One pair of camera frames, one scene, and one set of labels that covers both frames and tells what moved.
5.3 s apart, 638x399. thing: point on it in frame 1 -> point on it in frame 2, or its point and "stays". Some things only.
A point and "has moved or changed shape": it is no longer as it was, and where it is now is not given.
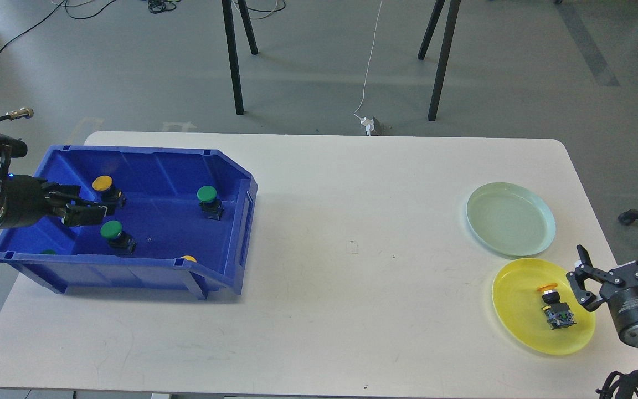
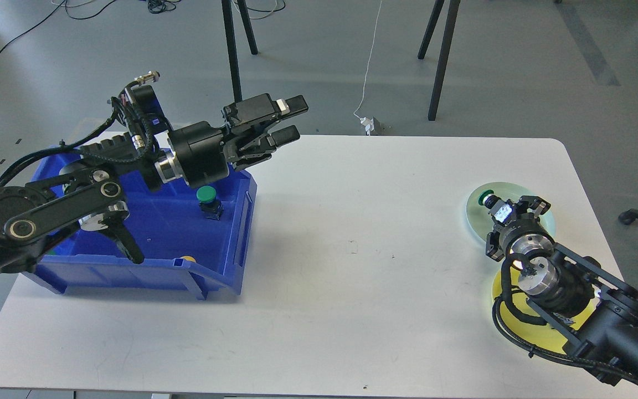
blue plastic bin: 185,224 stays
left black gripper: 30,199 -> 199,155
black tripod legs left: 232,41 stays
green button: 121,242 has moved or changed shape
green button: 211,206 stays
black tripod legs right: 449,29 stays
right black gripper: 637,294 -> 497,243
